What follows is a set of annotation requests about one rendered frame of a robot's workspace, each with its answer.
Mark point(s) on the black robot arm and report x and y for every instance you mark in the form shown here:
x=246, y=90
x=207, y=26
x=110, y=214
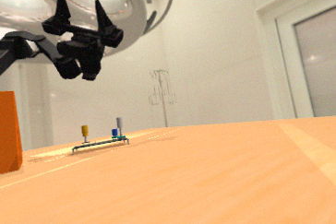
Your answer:
x=14, y=46

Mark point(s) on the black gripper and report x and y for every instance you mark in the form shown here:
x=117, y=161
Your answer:
x=107, y=32

